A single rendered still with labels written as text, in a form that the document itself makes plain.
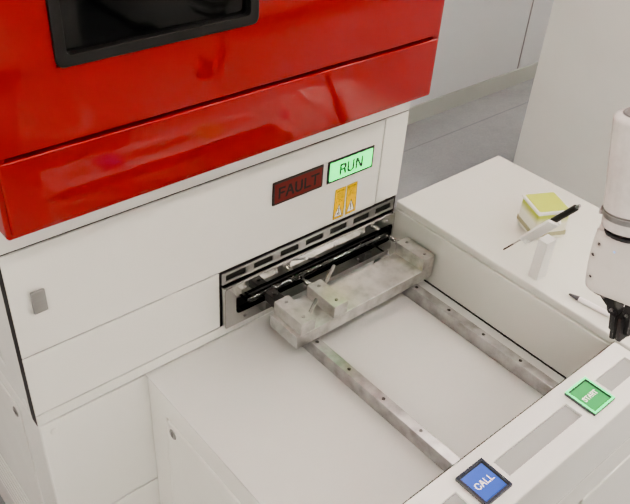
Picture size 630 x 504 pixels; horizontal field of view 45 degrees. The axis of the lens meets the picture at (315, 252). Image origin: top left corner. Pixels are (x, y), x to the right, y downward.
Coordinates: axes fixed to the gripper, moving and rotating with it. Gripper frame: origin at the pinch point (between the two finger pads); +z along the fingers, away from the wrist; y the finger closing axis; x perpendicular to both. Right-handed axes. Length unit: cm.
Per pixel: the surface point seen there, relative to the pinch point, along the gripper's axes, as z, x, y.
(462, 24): 19, 224, -215
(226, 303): 8, -29, -60
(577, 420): 15.5, -5.6, -2.0
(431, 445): 23.0, -18.8, -19.5
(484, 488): 14.9, -26.8, -2.8
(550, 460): 15.9, -15.2, -0.2
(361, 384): 19.5, -18.7, -35.8
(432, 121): 67, 206, -220
